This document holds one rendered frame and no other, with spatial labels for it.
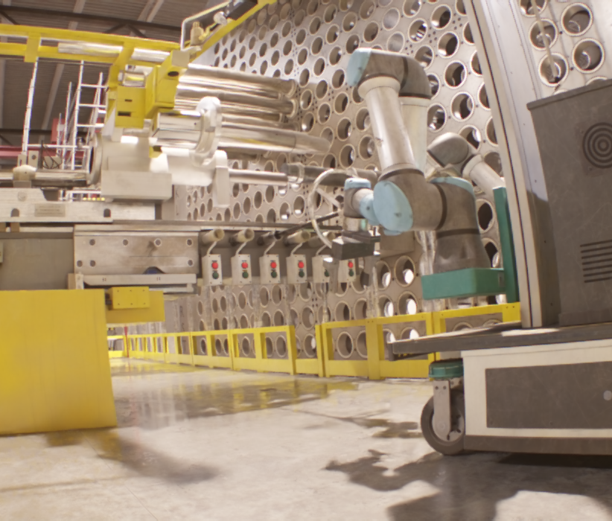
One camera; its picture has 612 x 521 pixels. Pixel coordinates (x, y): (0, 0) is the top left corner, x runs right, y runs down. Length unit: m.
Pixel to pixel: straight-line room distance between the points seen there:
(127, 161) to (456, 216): 1.94
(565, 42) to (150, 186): 2.74
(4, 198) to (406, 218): 2.07
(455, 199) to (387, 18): 3.78
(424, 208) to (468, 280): 0.19
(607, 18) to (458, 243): 2.53
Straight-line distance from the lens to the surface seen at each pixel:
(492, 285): 1.26
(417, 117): 1.46
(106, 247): 2.61
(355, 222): 1.51
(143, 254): 2.65
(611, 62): 3.39
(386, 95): 1.35
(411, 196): 1.19
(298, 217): 5.47
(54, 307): 2.16
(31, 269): 2.58
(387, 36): 4.77
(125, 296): 2.22
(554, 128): 1.19
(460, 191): 1.27
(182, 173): 2.95
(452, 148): 1.87
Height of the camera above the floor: 0.38
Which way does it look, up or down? 5 degrees up
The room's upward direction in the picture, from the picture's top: 5 degrees counter-clockwise
